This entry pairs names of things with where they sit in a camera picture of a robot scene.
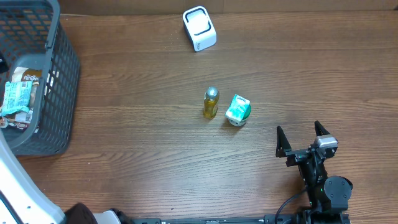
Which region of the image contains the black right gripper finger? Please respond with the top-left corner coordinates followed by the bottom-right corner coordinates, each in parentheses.
top-left (276, 126), bottom-right (292, 152)
top-left (314, 120), bottom-right (330, 136)

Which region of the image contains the green lid white jar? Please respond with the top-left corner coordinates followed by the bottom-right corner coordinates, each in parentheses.
top-left (228, 105), bottom-right (251, 126)

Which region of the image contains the teal Kleenex tissue pack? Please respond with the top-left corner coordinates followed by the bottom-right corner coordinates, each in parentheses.
top-left (225, 95), bottom-right (251, 122)

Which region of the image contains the yellow dish soap bottle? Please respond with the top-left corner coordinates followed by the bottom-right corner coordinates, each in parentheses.
top-left (203, 86), bottom-right (220, 119)

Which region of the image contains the teal snack packet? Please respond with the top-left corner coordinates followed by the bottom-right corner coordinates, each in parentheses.
top-left (1, 81), bottom-right (33, 116)

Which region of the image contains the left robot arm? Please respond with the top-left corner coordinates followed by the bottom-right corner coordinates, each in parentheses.
top-left (1, 136), bottom-right (121, 224)

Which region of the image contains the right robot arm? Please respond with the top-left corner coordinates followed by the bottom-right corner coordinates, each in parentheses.
top-left (274, 121), bottom-right (353, 224)

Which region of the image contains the white barcode scanner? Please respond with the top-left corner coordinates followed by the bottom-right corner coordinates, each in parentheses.
top-left (182, 6), bottom-right (217, 52)

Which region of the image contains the white red wrapper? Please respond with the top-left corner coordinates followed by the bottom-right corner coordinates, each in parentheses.
top-left (1, 110), bottom-right (33, 130)

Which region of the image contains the brown Pantene sachet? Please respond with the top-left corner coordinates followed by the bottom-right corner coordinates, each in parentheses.
top-left (11, 67), bottom-right (42, 86)

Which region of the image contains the grey plastic mesh basket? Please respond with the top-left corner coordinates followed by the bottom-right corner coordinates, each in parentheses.
top-left (1, 0), bottom-right (80, 156)

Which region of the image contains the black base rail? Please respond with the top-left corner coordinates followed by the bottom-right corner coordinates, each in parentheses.
top-left (131, 214), bottom-right (351, 224)

